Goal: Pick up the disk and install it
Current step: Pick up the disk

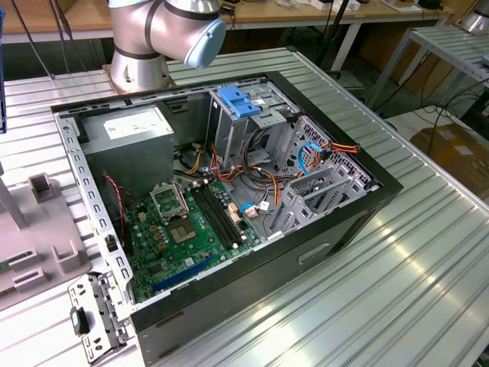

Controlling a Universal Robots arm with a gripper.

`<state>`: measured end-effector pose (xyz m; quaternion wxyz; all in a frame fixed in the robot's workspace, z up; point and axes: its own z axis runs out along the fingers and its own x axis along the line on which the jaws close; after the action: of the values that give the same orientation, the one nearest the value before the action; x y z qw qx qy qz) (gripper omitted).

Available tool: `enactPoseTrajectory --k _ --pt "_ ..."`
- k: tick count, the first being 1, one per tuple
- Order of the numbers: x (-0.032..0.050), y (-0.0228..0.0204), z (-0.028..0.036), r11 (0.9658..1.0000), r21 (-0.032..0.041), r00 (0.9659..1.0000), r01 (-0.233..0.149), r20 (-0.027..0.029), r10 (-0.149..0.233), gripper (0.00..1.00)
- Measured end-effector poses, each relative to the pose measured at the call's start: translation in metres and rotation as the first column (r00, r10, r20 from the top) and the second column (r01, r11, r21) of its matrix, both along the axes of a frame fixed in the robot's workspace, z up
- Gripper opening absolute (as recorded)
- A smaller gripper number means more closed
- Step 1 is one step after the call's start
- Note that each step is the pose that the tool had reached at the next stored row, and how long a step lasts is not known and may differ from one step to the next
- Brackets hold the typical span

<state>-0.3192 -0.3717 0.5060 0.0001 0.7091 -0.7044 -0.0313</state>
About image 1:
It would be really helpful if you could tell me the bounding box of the blue data wire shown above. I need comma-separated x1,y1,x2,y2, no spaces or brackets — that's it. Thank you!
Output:
296,141,329,177

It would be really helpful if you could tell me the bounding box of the red yellow power wire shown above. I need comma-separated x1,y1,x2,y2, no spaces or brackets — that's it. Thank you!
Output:
319,140,361,164

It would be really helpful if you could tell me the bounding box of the perforated metal disk bay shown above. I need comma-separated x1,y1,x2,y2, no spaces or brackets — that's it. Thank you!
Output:
263,114,383,240

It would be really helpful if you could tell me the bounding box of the black RAM slot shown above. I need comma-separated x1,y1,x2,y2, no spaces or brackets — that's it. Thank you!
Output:
192,186,237,252
200,182,248,245

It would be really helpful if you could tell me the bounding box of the grey metal drive cage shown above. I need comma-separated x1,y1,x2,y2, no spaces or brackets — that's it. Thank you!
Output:
208,82,301,171

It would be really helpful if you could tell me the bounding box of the metal socket cover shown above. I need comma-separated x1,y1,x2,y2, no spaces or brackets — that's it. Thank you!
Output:
148,182,191,223

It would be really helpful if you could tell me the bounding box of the green motherboard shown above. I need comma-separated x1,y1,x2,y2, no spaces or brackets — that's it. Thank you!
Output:
124,179,264,303

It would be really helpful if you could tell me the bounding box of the CPU socket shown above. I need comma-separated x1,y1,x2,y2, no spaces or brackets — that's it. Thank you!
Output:
164,216,199,248

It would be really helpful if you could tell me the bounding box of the blue plastic latch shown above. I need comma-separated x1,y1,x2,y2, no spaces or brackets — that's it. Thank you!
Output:
218,86,261,119

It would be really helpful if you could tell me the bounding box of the black PC case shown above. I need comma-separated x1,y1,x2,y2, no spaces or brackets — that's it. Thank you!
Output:
50,70,405,366

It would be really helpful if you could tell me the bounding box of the blue expansion slot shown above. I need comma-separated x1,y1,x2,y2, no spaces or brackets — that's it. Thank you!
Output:
151,254,215,294

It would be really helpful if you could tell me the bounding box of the grey power supply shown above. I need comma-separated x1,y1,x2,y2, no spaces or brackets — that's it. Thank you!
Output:
78,105,176,200

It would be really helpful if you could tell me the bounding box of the black tripod stand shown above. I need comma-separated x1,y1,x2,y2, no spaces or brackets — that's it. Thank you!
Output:
316,0,352,76

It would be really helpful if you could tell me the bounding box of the wooden desk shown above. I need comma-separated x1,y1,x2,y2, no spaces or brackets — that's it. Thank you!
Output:
0,0,455,43

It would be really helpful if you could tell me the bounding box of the grey parts rack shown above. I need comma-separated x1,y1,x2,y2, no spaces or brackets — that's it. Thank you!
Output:
0,164,92,310

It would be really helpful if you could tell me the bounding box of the black latch clip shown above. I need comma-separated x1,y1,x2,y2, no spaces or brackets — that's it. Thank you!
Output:
70,308,92,336

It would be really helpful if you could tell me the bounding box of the large brown cardboard box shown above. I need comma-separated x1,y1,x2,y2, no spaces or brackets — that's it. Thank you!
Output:
410,124,489,192

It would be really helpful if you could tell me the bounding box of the metal slat side table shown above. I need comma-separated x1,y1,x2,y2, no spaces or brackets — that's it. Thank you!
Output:
366,26,489,112

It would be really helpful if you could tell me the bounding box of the green RAM stick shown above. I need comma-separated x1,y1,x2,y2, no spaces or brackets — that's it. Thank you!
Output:
0,250,34,274

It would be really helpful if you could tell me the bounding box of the orange black wire bundle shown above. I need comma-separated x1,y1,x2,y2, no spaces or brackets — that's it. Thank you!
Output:
208,143,283,209

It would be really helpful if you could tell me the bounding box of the blue wire white plug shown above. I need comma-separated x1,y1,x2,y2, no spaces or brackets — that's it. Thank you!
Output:
239,201,273,219

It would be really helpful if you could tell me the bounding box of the black wire loop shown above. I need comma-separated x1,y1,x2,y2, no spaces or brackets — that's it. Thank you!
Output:
243,128,273,175

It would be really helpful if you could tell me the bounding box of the yellow orange wire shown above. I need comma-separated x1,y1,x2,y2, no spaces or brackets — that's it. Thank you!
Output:
186,147,210,175

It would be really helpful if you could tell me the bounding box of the red black twisted wire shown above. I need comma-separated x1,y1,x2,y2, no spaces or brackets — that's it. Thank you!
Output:
102,172,129,245

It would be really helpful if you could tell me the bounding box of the hinged metal slot bracket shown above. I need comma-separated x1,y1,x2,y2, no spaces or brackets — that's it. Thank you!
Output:
67,271,134,363

